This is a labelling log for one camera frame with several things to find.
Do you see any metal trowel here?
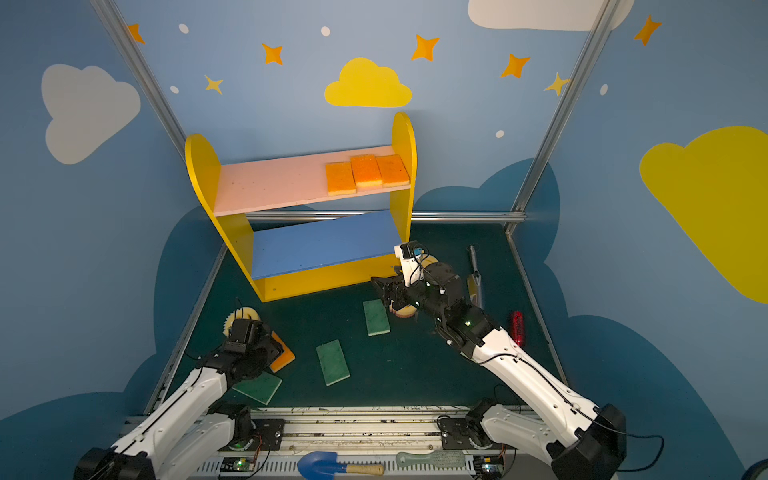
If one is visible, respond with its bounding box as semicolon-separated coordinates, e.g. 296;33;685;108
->
467;245;484;309

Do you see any yellow smiley sponge near shelf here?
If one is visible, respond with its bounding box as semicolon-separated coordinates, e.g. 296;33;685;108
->
420;255;438;267

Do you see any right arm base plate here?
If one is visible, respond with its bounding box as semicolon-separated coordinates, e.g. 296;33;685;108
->
435;415;501;450

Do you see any blue toy shovel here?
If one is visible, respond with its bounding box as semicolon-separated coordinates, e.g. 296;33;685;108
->
297;451;385;480

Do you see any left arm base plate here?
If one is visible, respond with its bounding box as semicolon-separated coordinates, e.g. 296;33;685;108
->
221;418;286;452

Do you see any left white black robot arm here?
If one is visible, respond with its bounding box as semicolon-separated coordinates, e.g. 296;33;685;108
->
73;318;286;479

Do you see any circuit board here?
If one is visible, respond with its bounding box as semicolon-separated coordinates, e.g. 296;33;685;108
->
218;457;256;476
472;456;505;480

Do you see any orange sponge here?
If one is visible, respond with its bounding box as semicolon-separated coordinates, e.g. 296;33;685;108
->
325;162;357;196
350;154;382;188
375;154;410;188
270;332;296;373

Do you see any yellow smiley sponge left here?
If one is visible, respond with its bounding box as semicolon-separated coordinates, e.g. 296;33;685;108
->
223;307;260;337

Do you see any right circuit board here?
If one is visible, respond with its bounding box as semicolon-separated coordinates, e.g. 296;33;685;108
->
472;456;505;480

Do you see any red bottle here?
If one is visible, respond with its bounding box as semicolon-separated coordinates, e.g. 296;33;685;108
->
509;311;526;347

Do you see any yellow smiley sponge centre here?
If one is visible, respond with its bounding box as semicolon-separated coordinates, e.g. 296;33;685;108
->
390;305;418;318

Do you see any green sponge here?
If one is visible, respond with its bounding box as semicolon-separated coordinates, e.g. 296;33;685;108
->
316;340;350;386
363;300;391;337
234;372;282;405

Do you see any aluminium frame rail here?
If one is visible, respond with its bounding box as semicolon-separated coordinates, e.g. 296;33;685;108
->
246;210;526;224

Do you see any yellow shelf with pink and blue boards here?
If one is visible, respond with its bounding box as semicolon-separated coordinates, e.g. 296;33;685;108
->
185;112;418;302

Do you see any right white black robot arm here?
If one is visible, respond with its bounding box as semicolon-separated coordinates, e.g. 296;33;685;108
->
371;262;627;479

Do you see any left circuit board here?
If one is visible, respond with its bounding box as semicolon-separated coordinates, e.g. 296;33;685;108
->
218;457;256;476

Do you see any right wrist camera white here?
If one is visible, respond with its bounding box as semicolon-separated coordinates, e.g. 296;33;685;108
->
394;241;426;287

